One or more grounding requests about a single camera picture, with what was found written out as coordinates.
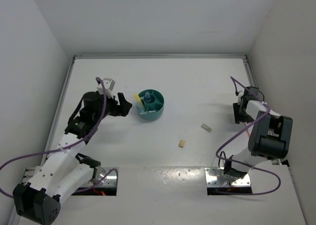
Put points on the grey beige eraser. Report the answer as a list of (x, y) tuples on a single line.
[(206, 127)]

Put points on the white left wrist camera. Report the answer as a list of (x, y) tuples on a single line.
[(105, 87)]

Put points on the teal round divided organizer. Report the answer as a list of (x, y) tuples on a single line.
[(157, 103)]

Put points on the metal base plate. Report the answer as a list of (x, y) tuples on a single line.
[(106, 176), (215, 178)]

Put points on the green highlighter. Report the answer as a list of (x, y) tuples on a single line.
[(147, 112)]

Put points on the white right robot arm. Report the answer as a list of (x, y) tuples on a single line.
[(269, 138)]

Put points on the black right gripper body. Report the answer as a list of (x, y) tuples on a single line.
[(240, 116)]

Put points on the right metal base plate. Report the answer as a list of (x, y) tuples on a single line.
[(215, 178)]

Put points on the blue capped glue stick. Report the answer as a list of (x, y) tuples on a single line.
[(140, 107)]

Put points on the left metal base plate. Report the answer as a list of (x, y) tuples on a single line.
[(106, 176)]

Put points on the tan small eraser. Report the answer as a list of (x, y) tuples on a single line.
[(181, 144)]

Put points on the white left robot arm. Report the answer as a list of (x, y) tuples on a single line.
[(41, 197)]

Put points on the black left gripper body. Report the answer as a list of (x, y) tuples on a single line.
[(111, 106)]

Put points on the pink highlighter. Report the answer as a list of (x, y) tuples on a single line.
[(248, 131)]

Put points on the yellow highlighter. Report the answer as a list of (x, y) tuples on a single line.
[(138, 99)]

